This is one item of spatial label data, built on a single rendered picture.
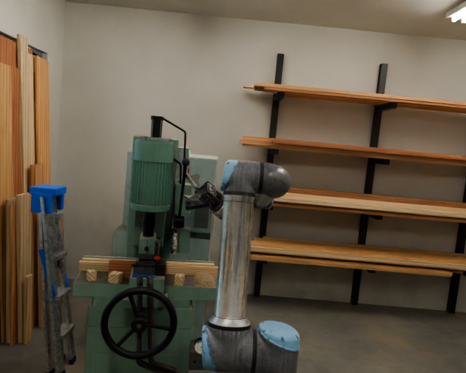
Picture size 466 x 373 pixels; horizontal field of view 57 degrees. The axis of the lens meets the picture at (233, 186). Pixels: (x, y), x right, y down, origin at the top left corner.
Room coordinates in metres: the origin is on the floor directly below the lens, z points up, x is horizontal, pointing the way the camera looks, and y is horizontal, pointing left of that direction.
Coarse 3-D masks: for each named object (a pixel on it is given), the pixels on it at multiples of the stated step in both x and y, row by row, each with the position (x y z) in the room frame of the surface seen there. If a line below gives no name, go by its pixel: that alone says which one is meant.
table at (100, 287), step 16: (80, 272) 1.83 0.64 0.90; (80, 288) 1.71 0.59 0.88; (96, 288) 1.72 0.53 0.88; (112, 288) 1.73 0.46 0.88; (128, 288) 1.74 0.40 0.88; (176, 288) 1.77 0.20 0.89; (192, 288) 1.78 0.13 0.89; (208, 288) 1.79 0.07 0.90; (128, 304) 1.65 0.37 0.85; (144, 304) 1.66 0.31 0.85
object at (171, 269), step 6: (84, 264) 1.86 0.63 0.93; (90, 264) 1.86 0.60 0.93; (96, 264) 1.87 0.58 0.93; (102, 264) 1.87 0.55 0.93; (108, 264) 1.87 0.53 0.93; (78, 270) 1.85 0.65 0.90; (84, 270) 1.86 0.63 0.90; (96, 270) 1.87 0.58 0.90; (102, 270) 1.87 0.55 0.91; (108, 270) 1.87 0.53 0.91; (168, 270) 1.92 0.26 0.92; (174, 270) 1.92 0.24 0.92; (180, 270) 1.93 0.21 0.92; (186, 270) 1.93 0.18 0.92; (192, 270) 1.94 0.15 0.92; (198, 270) 1.94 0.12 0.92; (204, 270) 1.94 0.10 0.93; (210, 270) 1.95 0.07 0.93; (216, 270) 1.95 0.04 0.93
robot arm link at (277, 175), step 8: (264, 168) 1.51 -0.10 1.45; (272, 168) 1.52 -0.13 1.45; (280, 168) 1.56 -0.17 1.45; (264, 176) 1.50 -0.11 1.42; (272, 176) 1.51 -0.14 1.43; (280, 176) 1.53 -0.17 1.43; (288, 176) 1.58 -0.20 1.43; (264, 184) 1.50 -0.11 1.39; (272, 184) 1.51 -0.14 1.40; (280, 184) 1.53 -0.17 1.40; (288, 184) 1.57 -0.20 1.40; (264, 192) 1.53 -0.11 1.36; (272, 192) 1.53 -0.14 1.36; (280, 192) 1.56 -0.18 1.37; (256, 200) 1.96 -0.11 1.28; (264, 200) 1.82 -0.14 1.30; (272, 200) 1.86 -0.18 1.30; (264, 208) 2.09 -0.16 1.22
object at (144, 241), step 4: (144, 236) 1.91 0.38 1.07; (140, 240) 1.86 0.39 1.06; (144, 240) 1.86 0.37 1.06; (148, 240) 1.86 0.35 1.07; (152, 240) 1.87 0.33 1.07; (140, 244) 1.86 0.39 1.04; (144, 244) 1.86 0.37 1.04; (148, 244) 1.86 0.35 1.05; (152, 244) 1.87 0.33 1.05; (140, 248) 1.86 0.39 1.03; (152, 248) 1.87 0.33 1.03; (140, 252) 1.86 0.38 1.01; (144, 252) 1.86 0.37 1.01; (148, 252) 1.86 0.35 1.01; (152, 252) 1.87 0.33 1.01
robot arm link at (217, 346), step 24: (240, 168) 1.50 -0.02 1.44; (240, 192) 1.48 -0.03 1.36; (240, 216) 1.47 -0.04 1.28; (240, 240) 1.46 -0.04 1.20; (240, 264) 1.44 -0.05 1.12; (240, 288) 1.43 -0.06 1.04; (216, 312) 1.43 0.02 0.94; (240, 312) 1.42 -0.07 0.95; (216, 336) 1.38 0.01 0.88; (240, 336) 1.38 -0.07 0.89; (216, 360) 1.36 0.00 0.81; (240, 360) 1.36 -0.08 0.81
